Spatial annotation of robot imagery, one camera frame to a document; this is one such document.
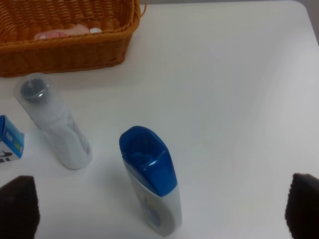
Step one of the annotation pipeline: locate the white shampoo bottle blue cap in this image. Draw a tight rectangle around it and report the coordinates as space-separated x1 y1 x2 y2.
119 126 182 237

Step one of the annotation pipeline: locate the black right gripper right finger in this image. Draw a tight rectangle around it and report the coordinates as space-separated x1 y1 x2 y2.
285 173 319 239

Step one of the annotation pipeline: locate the orange wicker basket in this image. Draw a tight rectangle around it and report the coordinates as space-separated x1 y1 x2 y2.
0 0 146 78

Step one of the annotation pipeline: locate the clear wrapped white bottle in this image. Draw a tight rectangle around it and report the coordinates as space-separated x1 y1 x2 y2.
14 73 92 170

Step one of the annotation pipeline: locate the blue green toothpaste box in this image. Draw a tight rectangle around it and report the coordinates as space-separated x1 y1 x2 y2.
0 115 24 163

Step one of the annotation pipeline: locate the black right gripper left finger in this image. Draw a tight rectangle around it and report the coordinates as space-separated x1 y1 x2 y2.
0 175 40 239

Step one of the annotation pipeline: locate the small pink liquid bottle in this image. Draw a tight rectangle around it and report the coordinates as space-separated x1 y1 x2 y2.
33 24 102 40

